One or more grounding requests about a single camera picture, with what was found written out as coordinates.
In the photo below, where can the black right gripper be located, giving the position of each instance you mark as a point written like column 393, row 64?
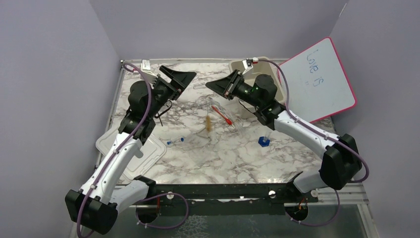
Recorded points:
column 228, row 85

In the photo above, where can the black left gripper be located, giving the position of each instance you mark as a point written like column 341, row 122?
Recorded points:
column 179, row 80

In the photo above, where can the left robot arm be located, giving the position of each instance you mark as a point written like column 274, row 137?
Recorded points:
column 96, row 204

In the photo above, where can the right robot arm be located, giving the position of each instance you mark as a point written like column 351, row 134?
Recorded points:
column 339, row 154

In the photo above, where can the beige plastic bin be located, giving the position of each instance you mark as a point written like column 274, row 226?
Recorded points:
column 246, row 110

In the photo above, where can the metal test tube clamp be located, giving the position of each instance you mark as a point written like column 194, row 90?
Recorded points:
column 237, row 123

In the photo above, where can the red plastic spatula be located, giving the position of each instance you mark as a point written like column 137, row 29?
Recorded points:
column 222, row 114

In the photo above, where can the blue base graduated cylinder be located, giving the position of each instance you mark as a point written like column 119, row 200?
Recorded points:
column 265, row 139

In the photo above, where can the tan bristle test tube brush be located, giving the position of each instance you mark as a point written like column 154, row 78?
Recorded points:
column 208, row 118

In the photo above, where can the pink framed whiteboard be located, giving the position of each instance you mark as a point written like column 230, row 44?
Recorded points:
column 317, row 82

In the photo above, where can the white plastic bin lid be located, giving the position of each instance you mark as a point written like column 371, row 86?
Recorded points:
column 141, row 162

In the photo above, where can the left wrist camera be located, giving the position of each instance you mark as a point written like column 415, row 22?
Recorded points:
column 147, row 73

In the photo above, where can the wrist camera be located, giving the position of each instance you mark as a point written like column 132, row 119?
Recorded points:
column 147, row 73
column 248, row 64

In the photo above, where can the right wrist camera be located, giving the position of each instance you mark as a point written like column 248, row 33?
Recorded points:
column 248, row 64

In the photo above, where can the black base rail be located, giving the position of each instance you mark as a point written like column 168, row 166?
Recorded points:
column 221, row 199

